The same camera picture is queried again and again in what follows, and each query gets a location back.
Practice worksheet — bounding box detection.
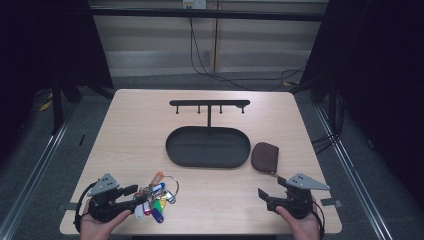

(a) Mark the black key rack with tray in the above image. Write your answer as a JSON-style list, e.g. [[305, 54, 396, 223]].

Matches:
[[165, 99, 252, 169]]

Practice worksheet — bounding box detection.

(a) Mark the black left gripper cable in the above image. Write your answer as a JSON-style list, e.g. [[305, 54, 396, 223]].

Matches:
[[73, 181, 98, 234]]

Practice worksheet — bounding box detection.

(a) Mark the grey tape strip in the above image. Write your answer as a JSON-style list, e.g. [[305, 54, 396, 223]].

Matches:
[[320, 197, 344, 209], [56, 201, 80, 212]]

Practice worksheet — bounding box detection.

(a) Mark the person's left hand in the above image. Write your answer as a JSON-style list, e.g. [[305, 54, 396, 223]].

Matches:
[[79, 202, 133, 240]]

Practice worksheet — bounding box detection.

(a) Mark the long black wall cable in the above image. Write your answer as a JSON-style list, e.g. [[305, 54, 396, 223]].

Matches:
[[188, 16, 308, 92]]

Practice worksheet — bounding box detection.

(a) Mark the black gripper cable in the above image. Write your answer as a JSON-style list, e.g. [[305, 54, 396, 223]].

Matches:
[[312, 199, 326, 240], [73, 181, 98, 234]]

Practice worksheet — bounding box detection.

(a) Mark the black curtain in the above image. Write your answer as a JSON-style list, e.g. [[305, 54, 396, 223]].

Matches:
[[289, 0, 424, 204], [0, 0, 115, 161]]

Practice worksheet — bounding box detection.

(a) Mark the brown zip pouch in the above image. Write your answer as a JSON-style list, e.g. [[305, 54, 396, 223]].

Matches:
[[250, 141, 281, 178]]

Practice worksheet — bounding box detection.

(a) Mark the aluminium floor rail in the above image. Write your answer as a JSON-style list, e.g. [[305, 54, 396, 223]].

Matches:
[[0, 101, 79, 240], [312, 102, 396, 240]]

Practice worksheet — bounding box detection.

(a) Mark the white wall socket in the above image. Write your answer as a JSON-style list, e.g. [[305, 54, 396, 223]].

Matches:
[[182, 0, 208, 10]]

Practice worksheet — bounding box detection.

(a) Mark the black metal stand leg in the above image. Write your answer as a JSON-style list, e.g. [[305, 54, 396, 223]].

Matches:
[[49, 78, 65, 136]]

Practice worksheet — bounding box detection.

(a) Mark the key bunch with coloured tags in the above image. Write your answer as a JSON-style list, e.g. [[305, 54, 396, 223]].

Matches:
[[133, 171, 180, 224]]

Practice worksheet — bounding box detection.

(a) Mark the black horizontal bar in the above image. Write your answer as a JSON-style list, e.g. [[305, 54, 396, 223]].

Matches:
[[89, 7, 327, 23]]

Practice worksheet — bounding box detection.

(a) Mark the yellow floor tape piece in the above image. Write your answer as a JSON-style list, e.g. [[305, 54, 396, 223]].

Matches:
[[38, 99, 54, 113]]

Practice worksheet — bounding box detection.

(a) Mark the bundle of black floor cables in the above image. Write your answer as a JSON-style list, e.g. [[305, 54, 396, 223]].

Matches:
[[311, 88, 346, 155]]

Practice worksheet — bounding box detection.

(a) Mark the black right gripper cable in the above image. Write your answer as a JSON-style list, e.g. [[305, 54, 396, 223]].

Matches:
[[312, 199, 326, 240]]

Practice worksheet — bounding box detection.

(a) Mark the person's right hand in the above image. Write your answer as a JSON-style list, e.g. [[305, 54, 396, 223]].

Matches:
[[275, 197, 322, 240]]

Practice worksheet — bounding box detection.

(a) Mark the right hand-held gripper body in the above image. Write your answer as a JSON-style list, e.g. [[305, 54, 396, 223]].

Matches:
[[265, 172, 331, 221]]

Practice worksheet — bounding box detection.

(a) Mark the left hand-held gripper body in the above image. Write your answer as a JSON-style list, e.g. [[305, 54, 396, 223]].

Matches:
[[87, 173, 135, 224]]

